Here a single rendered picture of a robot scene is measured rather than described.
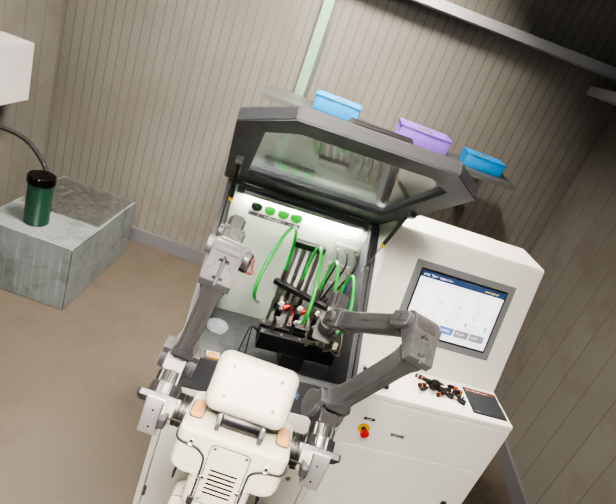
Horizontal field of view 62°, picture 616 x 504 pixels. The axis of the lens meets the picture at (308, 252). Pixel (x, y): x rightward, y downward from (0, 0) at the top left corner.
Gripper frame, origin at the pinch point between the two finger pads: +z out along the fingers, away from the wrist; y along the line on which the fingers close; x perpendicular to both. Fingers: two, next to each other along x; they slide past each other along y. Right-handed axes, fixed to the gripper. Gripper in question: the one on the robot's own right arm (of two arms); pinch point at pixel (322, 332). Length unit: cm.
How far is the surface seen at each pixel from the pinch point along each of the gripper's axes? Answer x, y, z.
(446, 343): -53, 25, 37
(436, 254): -33, 52, 16
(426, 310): -38, 32, 28
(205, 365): 35.4, -25.0, 16.4
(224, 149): 118, 143, 174
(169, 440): 40, -55, 44
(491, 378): -79, 21, 48
